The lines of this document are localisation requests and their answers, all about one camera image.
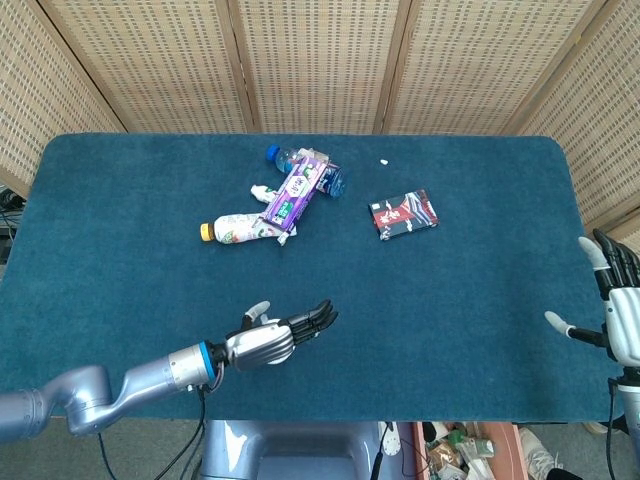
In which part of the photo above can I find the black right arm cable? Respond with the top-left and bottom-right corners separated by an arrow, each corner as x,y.
604,378 -> 620,480

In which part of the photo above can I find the grey sneaker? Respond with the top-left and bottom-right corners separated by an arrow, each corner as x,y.
517,427 -> 564,480

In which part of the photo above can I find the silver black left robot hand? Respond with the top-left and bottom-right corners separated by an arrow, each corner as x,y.
223,298 -> 340,372

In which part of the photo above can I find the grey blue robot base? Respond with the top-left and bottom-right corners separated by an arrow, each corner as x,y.
199,419 -> 401,480

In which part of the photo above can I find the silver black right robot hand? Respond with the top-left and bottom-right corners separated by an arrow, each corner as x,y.
543,228 -> 640,369

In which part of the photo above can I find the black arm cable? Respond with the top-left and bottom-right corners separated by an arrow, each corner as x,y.
97,384 -> 221,480
604,378 -> 620,480

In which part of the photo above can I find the black cable bundle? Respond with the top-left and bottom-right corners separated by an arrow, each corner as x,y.
0,187 -> 26,266

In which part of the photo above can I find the clear plastic bottle blue cap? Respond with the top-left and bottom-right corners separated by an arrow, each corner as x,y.
264,144 -> 347,199

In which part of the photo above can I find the red bin with trash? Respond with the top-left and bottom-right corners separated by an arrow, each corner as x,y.
412,422 -> 529,480

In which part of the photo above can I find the white plastic bottle yellow cap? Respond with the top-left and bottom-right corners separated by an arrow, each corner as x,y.
200,211 -> 298,247

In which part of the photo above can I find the purple carton box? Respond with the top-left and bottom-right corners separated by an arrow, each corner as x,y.
258,147 -> 343,236

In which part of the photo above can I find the black red card box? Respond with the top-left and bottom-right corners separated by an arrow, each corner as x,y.
368,188 -> 441,242

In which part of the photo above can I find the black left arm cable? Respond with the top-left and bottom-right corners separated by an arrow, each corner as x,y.
97,384 -> 221,480

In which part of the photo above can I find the black cable white plug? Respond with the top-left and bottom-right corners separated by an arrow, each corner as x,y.
374,421 -> 401,480

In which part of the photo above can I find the woven wooden folding screen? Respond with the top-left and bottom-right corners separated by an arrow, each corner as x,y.
0,0 -> 640,251

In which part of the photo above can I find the blue table cloth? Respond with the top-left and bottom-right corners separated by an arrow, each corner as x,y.
0,132 -> 624,424

